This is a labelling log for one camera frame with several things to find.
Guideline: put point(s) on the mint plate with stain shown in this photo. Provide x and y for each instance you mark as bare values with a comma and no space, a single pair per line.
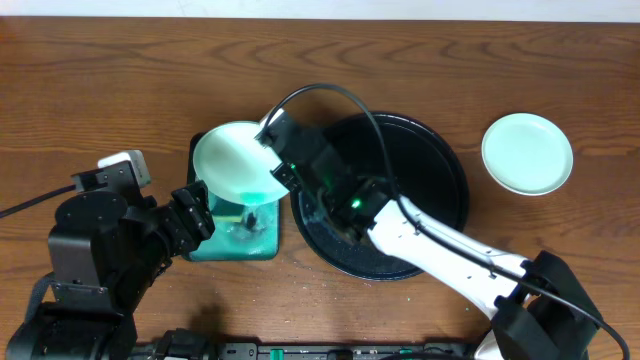
236,167

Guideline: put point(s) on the dark green sponge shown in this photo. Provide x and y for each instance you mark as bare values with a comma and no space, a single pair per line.
232,216

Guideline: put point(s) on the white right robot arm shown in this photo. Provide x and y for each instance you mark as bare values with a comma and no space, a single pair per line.
537,308

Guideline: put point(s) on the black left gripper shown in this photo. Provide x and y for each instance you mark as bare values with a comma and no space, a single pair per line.
191,214

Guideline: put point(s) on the black rectangular soap tray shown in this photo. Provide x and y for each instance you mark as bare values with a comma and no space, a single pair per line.
261,244

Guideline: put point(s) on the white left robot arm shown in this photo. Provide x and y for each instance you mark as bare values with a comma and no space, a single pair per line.
107,247

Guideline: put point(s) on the round black tray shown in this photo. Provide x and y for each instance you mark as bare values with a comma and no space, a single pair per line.
427,170

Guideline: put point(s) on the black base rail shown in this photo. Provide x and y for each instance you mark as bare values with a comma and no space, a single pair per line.
325,351

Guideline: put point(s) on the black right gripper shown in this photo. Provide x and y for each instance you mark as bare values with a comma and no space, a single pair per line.
279,157

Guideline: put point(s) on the mint green plate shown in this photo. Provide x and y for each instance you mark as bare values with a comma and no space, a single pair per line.
527,154

